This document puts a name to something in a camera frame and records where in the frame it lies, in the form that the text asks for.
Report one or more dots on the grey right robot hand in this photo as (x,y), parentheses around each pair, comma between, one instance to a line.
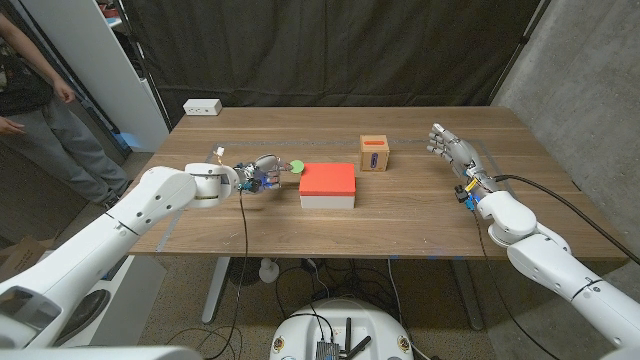
(462,155)

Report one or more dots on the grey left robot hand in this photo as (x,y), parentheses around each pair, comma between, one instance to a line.
(265,167)

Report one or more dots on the green round coin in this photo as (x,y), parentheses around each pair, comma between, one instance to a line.
(297,166)

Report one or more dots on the red-lidded white box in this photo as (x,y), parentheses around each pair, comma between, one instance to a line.
(327,180)

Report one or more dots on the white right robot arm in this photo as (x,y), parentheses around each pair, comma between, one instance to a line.
(550,260)

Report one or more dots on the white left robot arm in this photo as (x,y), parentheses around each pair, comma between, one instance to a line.
(150,200)

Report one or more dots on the wooden slotted coin box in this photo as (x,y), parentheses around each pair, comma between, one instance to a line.
(374,155)

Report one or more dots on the cardboard box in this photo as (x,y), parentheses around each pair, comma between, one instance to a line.
(22,255)

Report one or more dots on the grey tape outline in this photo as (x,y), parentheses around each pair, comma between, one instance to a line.
(325,142)

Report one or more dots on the white power strip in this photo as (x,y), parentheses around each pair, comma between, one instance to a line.
(202,106)

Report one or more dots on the small white round object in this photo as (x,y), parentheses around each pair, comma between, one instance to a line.
(268,271)

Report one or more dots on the small black fan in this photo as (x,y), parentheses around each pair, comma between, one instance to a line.
(244,271)

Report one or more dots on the black stand pole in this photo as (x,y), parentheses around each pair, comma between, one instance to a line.
(145,75)
(520,42)

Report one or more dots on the black curtain backdrop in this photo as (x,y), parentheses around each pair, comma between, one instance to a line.
(325,50)

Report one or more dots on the white table leg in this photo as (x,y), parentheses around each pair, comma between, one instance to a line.
(216,290)

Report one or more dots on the blue object by cabinet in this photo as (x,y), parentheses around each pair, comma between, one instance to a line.
(125,140)

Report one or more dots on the white robot torso base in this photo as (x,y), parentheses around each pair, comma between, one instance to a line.
(385,325)

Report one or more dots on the white cabinet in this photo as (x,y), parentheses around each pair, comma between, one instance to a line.
(100,65)

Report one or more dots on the standing person in grey trousers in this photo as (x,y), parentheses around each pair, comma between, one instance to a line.
(30,100)

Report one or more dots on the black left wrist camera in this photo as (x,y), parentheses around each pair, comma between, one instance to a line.
(250,187)

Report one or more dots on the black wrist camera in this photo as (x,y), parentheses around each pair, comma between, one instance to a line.
(250,187)
(462,196)

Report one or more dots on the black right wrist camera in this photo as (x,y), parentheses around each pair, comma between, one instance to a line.
(462,196)

